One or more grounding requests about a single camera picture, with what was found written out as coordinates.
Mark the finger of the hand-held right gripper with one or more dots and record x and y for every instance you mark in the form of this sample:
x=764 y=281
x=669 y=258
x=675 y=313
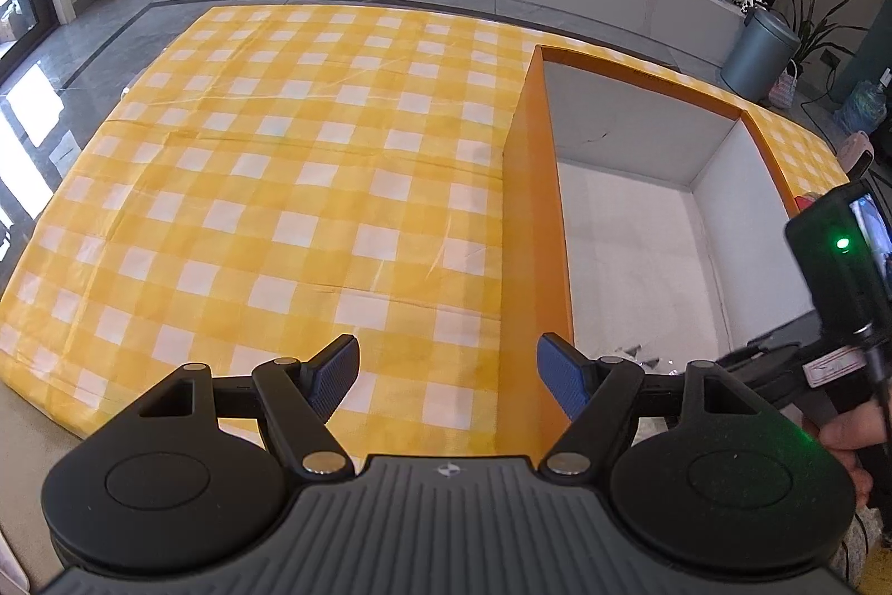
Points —
x=763 y=361

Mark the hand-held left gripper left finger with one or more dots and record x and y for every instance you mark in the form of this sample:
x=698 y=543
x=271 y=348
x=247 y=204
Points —
x=336 y=375

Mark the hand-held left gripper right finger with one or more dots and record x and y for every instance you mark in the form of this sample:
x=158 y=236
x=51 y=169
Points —
x=563 y=379

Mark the orange cardboard box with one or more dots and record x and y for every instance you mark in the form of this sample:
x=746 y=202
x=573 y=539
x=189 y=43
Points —
x=533 y=232

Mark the pink red soft item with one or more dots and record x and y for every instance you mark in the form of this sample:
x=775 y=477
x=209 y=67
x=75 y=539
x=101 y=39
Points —
x=810 y=198

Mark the person's right hand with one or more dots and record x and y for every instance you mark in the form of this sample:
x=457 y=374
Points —
x=847 y=448

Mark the pale pink appliance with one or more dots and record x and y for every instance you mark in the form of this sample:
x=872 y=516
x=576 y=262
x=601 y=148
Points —
x=856 y=152

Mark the blue water bottle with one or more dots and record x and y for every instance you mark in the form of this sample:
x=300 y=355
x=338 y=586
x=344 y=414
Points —
x=864 y=107

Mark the small pink white bag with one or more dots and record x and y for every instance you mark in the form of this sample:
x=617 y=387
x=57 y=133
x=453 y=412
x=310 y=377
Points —
x=782 y=90

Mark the yellow checked blanket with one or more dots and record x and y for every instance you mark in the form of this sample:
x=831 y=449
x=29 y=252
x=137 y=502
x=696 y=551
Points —
x=279 y=184

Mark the grey trash bin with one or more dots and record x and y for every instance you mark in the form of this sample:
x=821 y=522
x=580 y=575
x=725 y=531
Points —
x=756 y=55

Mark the green potted plant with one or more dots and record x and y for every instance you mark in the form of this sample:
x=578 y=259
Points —
x=812 y=27

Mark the white paper sheet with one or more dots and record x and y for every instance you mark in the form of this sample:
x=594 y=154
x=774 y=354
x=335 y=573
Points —
x=66 y=157

